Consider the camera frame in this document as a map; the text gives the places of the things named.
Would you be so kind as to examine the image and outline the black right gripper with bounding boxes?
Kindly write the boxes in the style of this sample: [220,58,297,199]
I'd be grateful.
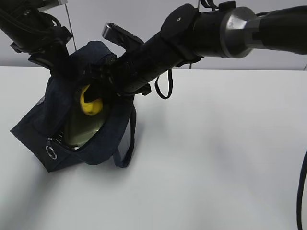
[81,43,173,102]

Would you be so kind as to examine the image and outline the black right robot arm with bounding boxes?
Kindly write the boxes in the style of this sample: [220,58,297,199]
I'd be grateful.
[84,0,307,102]

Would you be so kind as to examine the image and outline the yellow lemon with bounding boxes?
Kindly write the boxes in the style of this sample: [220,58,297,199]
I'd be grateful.
[80,85,103,116]

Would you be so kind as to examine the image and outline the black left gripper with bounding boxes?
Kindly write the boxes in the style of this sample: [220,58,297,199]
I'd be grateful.
[28,26,74,78]

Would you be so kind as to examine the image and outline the dark blue lunch bag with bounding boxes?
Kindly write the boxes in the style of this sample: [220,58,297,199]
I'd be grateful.
[11,41,136,172]

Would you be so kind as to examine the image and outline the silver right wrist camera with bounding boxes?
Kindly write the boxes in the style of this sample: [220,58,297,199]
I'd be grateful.
[102,23,144,51]

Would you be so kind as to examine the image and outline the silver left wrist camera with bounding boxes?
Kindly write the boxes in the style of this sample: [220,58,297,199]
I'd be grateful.
[38,0,68,12]

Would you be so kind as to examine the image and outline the green lid glass food container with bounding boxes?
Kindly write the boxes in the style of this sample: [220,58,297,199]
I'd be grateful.
[64,104,110,149]

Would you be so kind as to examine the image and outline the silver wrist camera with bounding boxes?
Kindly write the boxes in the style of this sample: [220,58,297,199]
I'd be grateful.
[102,23,144,51]
[38,0,68,12]

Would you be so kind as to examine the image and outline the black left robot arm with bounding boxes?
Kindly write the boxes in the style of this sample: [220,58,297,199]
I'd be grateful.
[0,0,75,79]

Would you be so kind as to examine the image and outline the black cables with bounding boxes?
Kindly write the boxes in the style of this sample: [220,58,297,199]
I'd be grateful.
[154,68,174,99]

